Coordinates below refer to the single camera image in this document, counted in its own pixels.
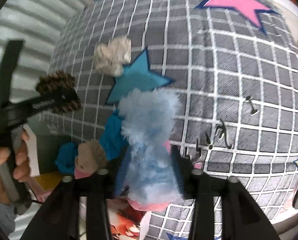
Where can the blue crinkled cloth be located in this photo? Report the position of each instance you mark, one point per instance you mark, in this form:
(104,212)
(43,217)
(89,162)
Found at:
(112,141)

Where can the person's left hand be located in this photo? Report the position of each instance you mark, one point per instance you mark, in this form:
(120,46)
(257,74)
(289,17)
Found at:
(14,169)

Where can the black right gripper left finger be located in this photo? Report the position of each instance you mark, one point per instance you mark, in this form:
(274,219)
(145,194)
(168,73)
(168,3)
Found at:
(107,185)

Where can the pale green curtain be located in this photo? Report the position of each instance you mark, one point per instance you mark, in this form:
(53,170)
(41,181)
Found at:
(29,32)

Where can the grey checked star bedsheet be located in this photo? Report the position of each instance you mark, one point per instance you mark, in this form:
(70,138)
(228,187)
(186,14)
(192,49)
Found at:
(237,85)

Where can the beige fluffy scrunchie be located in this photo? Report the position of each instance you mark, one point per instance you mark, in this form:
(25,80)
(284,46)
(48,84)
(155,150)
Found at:
(110,58)

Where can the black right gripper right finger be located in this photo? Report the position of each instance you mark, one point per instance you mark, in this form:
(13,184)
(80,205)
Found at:
(195,184)

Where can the dark brown fluffy scrunchie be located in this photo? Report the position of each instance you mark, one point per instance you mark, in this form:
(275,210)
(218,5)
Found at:
(60,85)

